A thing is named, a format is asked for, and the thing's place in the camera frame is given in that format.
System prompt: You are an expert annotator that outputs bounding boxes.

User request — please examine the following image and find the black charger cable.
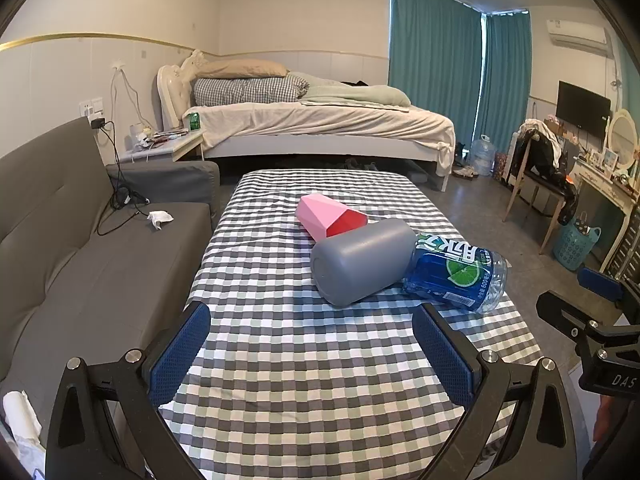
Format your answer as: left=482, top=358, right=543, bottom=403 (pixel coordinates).
left=90, top=117, right=151, bottom=236

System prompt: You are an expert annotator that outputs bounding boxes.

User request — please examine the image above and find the white paper roll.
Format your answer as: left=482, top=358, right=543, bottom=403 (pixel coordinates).
left=0, top=390, right=43, bottom=456

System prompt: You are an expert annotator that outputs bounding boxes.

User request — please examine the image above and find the wide teal curtain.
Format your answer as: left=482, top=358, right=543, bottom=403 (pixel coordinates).
left=389, top=0, right=483, bottom=146

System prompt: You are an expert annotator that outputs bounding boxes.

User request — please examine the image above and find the white air conditioner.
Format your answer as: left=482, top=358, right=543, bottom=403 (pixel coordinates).
left=546, top=19, right=615, bottom=56

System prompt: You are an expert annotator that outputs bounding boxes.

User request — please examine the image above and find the narrow teal curtain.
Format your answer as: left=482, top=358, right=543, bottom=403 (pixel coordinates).
left=484, top=10, right=532, bottom=156

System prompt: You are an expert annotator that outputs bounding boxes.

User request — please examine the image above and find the blue laundry basket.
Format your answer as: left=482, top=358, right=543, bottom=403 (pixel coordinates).
left=552, top=212, right=602, bottom=271

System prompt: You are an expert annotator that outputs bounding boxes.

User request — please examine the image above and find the checkered folded quilt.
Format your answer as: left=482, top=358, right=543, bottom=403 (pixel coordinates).
left=192, top=75, right=311, bottom=107

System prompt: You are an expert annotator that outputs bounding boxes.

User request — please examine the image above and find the white nightstand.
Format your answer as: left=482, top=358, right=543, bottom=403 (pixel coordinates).
left=120, top=129, right=206, bottom=163

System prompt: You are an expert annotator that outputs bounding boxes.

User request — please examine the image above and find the wooden chair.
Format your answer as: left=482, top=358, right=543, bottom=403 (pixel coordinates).
left=502, top=130, right=576, bottom=256

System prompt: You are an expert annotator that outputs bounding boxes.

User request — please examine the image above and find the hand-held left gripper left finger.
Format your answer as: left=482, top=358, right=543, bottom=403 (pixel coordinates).
left=45, top=301, right=213, bottom=480

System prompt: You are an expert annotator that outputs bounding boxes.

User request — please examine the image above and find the blue plastic bottle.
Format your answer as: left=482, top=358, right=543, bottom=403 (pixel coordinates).
left=402, top=232, right=513, bottom=316

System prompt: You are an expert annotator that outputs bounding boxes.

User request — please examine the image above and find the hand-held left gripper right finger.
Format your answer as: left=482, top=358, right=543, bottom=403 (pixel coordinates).
left=411, top=302, right=583, bottom=480

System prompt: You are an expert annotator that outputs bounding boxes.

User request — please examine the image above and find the pink and red faceted box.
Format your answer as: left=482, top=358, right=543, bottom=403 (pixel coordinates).
left=296, top=195, right=368, bottom=239

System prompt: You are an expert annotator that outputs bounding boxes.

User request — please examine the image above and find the white bed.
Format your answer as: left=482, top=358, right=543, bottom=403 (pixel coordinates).
left=156, top=50, right=457, bottom=192

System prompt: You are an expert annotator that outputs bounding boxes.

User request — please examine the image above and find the clothes pile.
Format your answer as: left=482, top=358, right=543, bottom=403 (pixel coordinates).
left=515, top=119, right=580, bottom=226

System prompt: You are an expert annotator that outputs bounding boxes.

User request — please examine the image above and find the pale green blanket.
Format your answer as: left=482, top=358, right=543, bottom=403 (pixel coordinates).
left=300, top=74, right=412, bottom=108

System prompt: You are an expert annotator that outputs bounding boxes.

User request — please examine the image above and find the checkered tablecloth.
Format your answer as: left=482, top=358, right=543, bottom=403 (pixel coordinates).
left=157, top=169, right=543, bottom=480

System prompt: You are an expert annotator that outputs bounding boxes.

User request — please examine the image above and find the white dresser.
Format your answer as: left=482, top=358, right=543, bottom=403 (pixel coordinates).
left=572, top=152, right=640, bottom=273

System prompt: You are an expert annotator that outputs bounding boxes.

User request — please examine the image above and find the grey cup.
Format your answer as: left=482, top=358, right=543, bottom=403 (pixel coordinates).
left=310, top=219, right=418, bottom=308

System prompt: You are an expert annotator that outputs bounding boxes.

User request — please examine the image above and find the large water jug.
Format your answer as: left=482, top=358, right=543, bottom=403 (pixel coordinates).
left=471, top=134, right=497, bottom=177

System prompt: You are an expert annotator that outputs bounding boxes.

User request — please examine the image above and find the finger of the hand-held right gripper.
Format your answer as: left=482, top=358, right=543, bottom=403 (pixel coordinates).
left=577, top=266, right=640, bottom=306
left=536, top=290, right=640, bottom=342

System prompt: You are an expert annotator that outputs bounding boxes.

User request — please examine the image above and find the white oval mirror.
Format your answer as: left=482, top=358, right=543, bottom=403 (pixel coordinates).
left=605, top=108, right=640, bottom=153

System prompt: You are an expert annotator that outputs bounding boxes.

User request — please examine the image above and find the black television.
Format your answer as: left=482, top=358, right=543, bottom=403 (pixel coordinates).
left=556, top=80, right=612, bottom=139

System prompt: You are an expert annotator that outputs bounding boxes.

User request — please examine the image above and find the grey sofa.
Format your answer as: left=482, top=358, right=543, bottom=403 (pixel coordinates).
left=0, top=116, right=221, bottom=441

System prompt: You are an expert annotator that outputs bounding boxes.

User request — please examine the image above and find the tan pillow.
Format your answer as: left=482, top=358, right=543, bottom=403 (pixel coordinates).
left=200, top=58, right=289, bottom=79

